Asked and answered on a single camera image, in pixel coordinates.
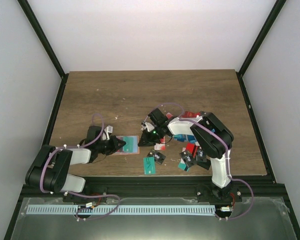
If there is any black VIP card lower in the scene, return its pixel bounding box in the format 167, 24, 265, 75
147, 149, 166, 165

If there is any white red circle card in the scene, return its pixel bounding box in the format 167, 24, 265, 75
154, 143, 166, 151

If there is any black VIP card left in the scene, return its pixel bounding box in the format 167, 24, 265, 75
179, 150, 197, 168

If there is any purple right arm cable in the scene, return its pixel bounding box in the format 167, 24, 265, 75
144, 102, 255, 221

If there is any black card right bottom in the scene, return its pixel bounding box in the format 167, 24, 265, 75
196, 160, 211, 170

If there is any teal card large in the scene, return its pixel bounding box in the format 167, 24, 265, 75
123, 136, 139, 154

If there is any black vip card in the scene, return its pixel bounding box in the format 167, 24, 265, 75
195, 148, 207, 163
147, 149, 166, 165
179, 150, 197, 168

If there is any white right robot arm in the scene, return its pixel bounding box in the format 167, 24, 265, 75
138, 108, 234, 202

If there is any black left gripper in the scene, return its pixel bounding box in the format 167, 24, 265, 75
96, 136, 127, 156

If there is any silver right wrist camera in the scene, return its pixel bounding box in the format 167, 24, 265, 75
141, 121, 155, 132

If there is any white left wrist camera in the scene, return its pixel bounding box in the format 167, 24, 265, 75
102, 125, 113, 141

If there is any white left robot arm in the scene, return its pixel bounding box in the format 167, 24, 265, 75
25, 125, 126, 202

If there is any plain red card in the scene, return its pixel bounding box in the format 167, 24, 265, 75
185, 143, 198, 155

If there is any black VIP card right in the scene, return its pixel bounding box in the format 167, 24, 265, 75
195, 148, 207, 163

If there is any black aluminium frame rail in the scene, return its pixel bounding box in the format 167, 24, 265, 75
3, 71, 300, 240

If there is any teal VIP card bottom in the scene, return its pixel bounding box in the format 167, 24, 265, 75
143, 157, 156, 175

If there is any red VIP card behind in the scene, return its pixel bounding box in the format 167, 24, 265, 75
181, 111, 201, 118

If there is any grey metal tray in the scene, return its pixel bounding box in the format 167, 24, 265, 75
11, 197, 297, 240

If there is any white slotted cable duct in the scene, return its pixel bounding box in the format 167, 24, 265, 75
26, 204, 216, 216

